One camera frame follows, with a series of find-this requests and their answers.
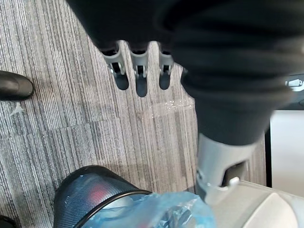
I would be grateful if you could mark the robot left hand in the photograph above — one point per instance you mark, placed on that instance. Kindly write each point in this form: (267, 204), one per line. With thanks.
(225, 59)

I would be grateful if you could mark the robot dark foot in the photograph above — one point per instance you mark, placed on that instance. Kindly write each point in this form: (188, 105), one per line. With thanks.
(6, 222)
(14, 84)

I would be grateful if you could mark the light grey armchair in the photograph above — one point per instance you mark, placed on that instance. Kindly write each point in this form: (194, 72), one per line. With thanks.
(273, 213)

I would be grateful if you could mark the small dark mesh bin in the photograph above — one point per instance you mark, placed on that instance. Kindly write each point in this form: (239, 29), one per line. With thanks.
(76, 204)

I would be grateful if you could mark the blue plastic bin bag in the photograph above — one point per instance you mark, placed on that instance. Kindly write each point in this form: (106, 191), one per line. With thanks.
(171, 211)

